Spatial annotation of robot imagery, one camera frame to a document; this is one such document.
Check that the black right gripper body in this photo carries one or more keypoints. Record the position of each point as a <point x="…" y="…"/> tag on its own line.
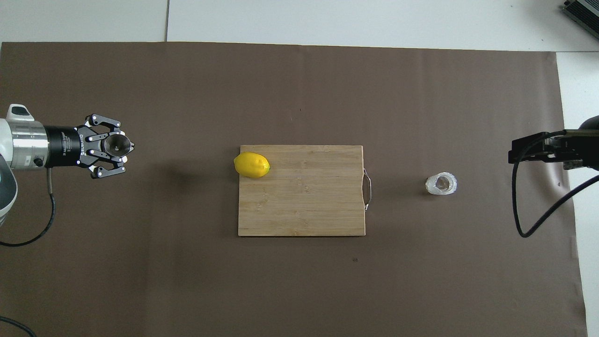
<point x="585" y="145"/>

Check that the stainless steel jigger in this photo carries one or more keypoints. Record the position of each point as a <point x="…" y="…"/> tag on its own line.
<point x="112" y="142"/>

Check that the brown paper table mat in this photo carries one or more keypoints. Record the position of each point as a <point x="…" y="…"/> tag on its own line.
<point x="187" y="271"/>

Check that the yellow lemon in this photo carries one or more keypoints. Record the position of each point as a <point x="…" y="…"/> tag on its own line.
<point x="252" y="164"/>

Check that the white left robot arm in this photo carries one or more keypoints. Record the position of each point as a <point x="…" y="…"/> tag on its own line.
<point x="25" y="145"/>

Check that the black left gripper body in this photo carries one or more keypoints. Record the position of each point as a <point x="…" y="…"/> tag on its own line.
<point x="63" y="146"/>

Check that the grey finned electronics box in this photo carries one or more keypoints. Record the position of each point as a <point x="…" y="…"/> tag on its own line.
<point x="585" y="11"/>

